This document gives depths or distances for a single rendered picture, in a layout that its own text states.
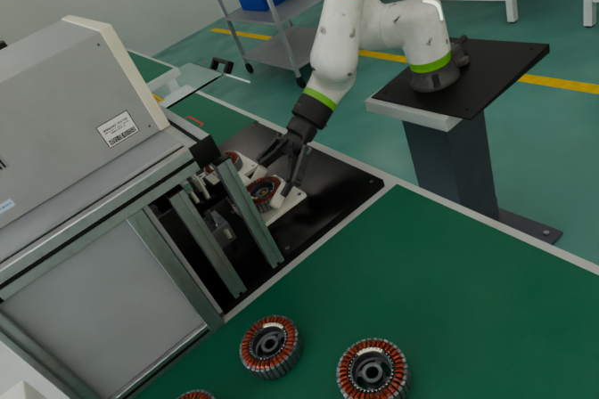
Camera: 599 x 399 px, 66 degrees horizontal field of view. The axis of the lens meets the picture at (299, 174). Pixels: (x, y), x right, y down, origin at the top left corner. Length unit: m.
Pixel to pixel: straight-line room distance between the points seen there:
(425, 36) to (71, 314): 1.07
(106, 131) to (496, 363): 0.75
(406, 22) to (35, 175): 0.97
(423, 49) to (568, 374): 0.90
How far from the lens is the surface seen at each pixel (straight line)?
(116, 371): 0.97
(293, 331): 0.86
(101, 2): 6.38
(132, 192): 0.79
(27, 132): 0.88
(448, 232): 0.97
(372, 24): 1.41
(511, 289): 0.87
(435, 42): 1.37
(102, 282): 0.86
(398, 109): 1.41
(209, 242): 0.90
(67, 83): 0.87
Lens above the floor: 1.44
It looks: 33 degrees down
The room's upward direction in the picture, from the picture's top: 24 degrees counter-clockwise
